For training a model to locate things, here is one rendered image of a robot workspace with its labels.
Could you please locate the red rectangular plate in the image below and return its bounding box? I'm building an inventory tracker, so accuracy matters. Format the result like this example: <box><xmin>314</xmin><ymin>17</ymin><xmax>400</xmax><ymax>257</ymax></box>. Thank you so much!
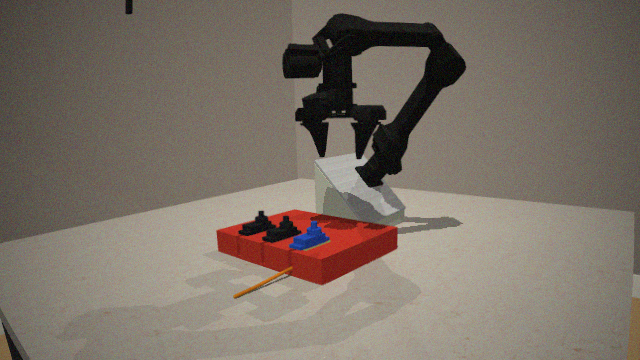
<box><xmin>217</xmin><ymin>210</ymin><xmax>398</xmax><ymax>286</ymax></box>

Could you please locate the blue micro servo with orange cable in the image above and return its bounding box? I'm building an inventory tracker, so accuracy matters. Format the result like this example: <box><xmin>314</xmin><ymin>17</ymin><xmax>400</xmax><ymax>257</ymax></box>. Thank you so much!
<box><xmin>233</xmin><ymin>221</ymin><xmax>330</xmax><ymax>299</ymax></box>

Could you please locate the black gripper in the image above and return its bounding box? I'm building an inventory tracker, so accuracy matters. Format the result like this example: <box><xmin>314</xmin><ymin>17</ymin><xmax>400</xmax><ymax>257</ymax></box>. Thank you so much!
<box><xmin>295</xmin><ymin>76</ymin><xmax>387</xmax><ymax>159</ymax></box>

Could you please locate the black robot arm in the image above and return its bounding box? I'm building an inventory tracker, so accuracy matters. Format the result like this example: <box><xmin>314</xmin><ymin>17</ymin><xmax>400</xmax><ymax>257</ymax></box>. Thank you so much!
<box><xmin>282</xmin><ymin>13</ymin><xmax>466</xmax><ymax>187</ymax></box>

